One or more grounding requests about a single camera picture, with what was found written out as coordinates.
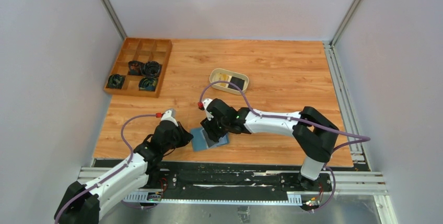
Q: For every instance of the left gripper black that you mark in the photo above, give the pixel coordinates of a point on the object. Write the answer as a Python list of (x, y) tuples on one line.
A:
[(185, 136)]

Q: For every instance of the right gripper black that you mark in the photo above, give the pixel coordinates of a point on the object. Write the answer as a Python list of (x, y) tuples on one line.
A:
[(209, 127)]

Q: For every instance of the blue leather card holder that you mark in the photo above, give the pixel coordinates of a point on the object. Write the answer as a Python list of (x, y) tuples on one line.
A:
[(202, 142)]

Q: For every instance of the gold credit card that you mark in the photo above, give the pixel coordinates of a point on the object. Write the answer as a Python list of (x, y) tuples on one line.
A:
[(222, 78)]

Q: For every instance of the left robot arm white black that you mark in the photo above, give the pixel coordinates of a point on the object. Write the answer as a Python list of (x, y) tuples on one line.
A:
[(89, 202)]

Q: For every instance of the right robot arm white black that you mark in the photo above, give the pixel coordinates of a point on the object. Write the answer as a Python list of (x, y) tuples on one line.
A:
[(314, 133)]

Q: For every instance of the black card in tray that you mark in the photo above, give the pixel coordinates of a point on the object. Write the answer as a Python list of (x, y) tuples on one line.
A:
[(236, 82)]

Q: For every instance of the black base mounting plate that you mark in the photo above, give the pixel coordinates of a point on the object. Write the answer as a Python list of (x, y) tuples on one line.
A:
[(234, 182)]

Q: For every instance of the beige oval tray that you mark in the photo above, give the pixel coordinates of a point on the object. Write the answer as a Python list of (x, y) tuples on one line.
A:
[(232, 74)]

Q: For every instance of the rolled dark belt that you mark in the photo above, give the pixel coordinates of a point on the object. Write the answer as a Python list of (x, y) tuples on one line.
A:
[(115, 81), (151, 69), (135, 68), (148, 84)]

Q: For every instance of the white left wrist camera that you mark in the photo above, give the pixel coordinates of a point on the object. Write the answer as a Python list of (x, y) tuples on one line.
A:
[(168, 115)]

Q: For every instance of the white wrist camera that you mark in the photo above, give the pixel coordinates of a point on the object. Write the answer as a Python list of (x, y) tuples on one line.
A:
[(203, 106), (168, 115)]

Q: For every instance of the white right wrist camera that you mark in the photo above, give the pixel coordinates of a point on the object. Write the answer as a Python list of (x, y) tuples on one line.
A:
[(203, 106)]

